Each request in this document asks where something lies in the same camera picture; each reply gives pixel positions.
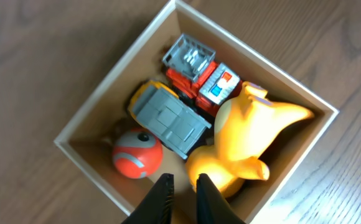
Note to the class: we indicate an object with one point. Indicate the red ball toy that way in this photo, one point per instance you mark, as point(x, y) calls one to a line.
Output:
point(137, 153)

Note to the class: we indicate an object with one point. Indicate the white cardboard box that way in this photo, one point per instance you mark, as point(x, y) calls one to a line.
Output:
point(82, 140)

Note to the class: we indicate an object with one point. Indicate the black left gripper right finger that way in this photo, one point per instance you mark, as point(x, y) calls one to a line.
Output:
point(212, 208)

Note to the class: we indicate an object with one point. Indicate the orange rubber animal toy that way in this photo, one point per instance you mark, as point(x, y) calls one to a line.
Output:
point(244, 128)

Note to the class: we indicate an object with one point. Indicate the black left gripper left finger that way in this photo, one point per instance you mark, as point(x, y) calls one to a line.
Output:
point(157, 205)

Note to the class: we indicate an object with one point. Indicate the grey yellow dump truck toy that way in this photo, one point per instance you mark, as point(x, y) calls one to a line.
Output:
point(157, 108)

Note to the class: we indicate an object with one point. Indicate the red fire truck toy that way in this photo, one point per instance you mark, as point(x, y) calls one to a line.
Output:
point(201, 79)

